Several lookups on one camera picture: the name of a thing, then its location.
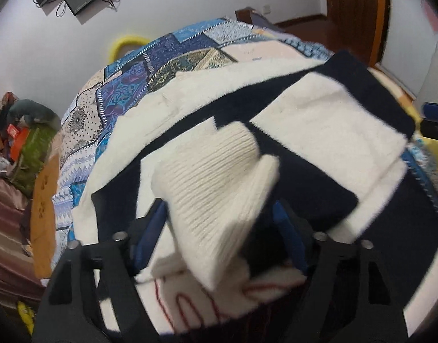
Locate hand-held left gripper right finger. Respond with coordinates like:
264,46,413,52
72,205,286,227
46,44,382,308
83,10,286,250
272,200,410,343

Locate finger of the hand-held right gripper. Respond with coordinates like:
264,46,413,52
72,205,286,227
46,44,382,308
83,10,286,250
421,102,438,141

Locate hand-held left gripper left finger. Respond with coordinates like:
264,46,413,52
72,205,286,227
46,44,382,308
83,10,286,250
31,199,168,343

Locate white and navy knit sweater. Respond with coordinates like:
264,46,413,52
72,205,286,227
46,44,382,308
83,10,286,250
72,51,438,337

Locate yellow cloth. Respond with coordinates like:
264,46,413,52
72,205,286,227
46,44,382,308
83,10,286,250
407,109,438,174

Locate green patterned bag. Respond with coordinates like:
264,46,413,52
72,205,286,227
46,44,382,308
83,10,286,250
11,124,59,196

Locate maroon striped cloth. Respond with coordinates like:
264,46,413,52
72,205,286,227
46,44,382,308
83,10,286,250
0,173,46,302

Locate wooden door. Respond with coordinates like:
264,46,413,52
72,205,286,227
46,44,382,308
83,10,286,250
324,0,390,67

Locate small yellow object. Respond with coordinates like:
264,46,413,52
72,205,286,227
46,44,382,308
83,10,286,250
17,300,36,334

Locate blue patchwork bed blanket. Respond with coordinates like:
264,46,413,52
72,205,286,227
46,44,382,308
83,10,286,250
53,17,438,268

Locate orange box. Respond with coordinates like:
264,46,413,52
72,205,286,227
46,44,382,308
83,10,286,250
6,123,31,162

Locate grey cloth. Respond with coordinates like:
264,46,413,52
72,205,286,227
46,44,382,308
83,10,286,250
7,99,62,133

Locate yellow ring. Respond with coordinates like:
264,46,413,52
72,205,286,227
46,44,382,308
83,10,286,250
108,35,149,63

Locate wooden bed frame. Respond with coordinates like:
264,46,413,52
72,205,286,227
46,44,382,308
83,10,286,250
235,7,277,29

